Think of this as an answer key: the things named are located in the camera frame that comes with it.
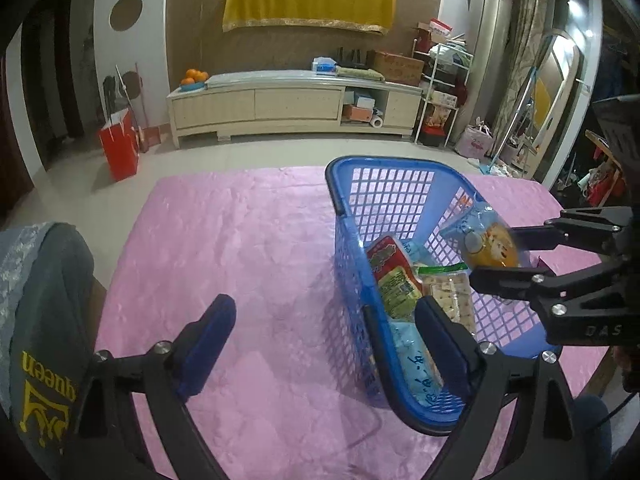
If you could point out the clear cracker packet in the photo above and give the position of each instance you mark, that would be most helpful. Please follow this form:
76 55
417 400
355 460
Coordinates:
450 292

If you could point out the brown cardboard box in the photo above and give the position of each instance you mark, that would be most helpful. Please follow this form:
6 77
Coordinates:
397 67

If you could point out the printed gift box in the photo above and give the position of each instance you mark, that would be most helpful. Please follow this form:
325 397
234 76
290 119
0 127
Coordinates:
439 117

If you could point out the red and white box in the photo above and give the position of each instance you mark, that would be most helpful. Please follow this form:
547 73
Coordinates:
434 35

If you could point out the pink bag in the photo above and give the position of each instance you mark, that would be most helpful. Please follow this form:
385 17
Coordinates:
474 142

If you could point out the white plastic bags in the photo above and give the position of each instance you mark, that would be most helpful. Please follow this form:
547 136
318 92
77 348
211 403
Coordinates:
456 54

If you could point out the white paper roll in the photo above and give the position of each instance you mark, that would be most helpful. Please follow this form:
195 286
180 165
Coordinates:
376 120

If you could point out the pink quilted bedspread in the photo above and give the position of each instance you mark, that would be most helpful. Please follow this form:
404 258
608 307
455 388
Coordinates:
225 240

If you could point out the standing air conditioner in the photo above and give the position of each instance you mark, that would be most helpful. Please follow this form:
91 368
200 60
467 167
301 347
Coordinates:
492 35

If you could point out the small orange packet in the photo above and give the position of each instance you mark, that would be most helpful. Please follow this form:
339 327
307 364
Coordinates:
465 202

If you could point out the standing mirror with white frame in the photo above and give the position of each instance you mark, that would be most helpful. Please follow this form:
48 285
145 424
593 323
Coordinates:
555 105

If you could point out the white printed box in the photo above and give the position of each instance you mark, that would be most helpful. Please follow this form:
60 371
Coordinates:
444 98

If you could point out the red paper bag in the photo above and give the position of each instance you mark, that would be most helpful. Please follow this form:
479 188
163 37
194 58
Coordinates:
119 152

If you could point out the blue plastic basket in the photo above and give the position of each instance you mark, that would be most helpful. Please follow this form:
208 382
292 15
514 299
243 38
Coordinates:
390 160

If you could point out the light-blue yellow snack packet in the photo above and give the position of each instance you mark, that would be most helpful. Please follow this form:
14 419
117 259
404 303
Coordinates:
487 245

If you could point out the small black stand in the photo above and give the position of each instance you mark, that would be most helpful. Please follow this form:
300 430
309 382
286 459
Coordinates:
352 56

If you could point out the wooden board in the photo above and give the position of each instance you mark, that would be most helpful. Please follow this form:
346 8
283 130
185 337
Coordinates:
600 142

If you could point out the grey printed clothing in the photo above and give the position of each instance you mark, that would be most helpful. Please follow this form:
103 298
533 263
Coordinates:
45 310

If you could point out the red yellow snack packet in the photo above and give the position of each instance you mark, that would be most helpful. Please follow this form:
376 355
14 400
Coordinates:
395 280

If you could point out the blue tissue box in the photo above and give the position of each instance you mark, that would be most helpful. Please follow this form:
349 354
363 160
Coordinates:
323 65

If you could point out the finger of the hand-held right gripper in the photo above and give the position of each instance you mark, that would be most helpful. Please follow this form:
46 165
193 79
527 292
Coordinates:
510 281
575 230

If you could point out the white metal shelf rack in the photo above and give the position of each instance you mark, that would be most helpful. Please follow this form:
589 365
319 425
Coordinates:
445 108

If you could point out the blue plate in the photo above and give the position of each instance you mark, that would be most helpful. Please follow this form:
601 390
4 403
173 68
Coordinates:
192 86

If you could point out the orange box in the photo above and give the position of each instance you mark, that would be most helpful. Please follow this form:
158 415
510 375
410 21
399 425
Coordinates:
360 114

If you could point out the person's leg in dark trousers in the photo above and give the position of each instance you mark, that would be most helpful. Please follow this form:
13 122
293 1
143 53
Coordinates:
592 440

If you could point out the red and black box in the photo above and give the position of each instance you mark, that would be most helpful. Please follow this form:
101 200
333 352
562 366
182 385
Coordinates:
432 135

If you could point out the light-blue box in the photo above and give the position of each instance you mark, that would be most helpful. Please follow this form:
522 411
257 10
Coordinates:
364 101

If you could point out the pile of oranges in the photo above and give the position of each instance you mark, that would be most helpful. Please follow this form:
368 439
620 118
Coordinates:
195 76

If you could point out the beige TV cabinet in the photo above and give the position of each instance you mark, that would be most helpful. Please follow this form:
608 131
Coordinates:
295 102

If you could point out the green cushion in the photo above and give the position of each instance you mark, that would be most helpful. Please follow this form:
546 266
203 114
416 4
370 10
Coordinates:
360 73

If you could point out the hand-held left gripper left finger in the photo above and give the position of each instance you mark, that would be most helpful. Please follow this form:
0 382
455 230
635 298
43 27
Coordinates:
210 340

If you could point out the dark red cloth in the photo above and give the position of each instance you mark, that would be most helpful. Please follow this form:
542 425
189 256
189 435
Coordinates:
462 94

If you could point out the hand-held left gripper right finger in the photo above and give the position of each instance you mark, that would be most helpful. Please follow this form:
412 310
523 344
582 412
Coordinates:
440 345

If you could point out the mop with light pole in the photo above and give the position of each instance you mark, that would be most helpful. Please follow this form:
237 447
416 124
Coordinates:
514 115

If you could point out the patterned curtain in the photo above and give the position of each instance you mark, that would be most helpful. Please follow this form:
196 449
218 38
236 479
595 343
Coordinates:
525 35

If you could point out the pile of clothes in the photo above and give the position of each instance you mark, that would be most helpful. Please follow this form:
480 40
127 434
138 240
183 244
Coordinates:
602 185

